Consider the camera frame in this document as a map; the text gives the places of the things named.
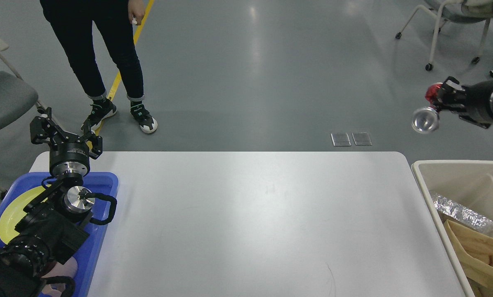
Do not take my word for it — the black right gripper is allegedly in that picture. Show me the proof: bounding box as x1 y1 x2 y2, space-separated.
434 76 493 129

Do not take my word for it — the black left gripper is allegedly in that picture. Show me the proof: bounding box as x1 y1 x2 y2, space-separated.
30 108 104 177

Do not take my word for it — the crushed red can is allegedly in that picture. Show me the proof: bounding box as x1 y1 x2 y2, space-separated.
411 82 442 134

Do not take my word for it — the yellow plastic plate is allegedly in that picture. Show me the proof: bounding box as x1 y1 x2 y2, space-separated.
0 186 45 244

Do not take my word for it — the foil tray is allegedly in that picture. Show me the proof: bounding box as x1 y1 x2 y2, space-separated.
429 191 493 235

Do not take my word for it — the brown paper bag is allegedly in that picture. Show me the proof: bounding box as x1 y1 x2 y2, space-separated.
443 220 493 297

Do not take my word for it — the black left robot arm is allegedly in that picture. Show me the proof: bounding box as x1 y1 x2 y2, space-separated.
0 107 117 297

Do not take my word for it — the person's hand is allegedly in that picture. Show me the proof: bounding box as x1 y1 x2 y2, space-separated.
127 0 146 25

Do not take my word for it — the grey chair with wheels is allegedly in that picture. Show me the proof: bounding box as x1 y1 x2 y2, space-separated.
0 35 51 200

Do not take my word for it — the beige waste bin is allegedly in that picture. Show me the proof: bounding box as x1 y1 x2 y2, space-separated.
412 160 493 297

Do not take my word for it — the white office chair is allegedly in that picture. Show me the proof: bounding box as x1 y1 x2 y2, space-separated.
395 0 493 71

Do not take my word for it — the floor outlet plate right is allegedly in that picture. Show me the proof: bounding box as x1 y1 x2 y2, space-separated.
351 132 373 146

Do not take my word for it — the floor outlet plate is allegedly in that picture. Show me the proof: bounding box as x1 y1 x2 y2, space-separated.
331 133 352 147
351 132 373 146

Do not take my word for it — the seated person in black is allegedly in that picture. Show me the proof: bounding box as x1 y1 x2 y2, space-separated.
39 0 146 101

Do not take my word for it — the floor outlet plate left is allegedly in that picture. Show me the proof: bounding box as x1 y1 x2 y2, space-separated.
331 133 352 147

